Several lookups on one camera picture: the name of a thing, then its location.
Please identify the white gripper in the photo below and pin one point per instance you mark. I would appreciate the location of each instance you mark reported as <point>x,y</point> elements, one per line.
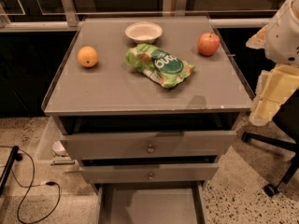
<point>282,37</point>

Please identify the green rice chip bag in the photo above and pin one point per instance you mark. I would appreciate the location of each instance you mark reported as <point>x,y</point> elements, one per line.
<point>158,65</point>

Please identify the grey top drawer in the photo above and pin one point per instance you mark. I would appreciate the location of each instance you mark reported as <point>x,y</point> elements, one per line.
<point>93,146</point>

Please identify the grey drawer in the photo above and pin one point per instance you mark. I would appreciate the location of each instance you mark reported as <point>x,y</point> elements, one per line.
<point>151,203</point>
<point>93,146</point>
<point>149,173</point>

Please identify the grey drawer cabinet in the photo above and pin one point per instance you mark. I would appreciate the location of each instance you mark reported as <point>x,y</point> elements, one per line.
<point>147,126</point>

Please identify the grey middle drawer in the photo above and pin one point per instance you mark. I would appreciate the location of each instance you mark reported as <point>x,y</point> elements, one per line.
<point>149,173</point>

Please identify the grey bottom drawer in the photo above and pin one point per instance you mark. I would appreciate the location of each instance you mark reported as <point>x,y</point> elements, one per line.
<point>151,203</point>

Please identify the red apple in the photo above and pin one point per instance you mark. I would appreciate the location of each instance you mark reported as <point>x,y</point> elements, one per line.
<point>208,43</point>

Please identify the black office chair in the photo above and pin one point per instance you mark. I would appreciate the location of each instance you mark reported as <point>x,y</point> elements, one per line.
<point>287,119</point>

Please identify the white paper bowl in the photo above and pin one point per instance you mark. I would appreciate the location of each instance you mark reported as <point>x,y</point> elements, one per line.
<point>143,32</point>

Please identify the orange fruit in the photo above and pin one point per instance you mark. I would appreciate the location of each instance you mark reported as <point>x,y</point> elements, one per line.
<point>87,57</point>

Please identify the clear plastic bin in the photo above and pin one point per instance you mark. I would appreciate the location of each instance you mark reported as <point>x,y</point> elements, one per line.
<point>45,154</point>

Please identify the black stand leg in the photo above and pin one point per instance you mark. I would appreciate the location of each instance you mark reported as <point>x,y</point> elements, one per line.
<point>11,158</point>

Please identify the metal window rail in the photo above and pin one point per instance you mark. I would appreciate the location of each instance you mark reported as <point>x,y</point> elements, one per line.
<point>69,15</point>

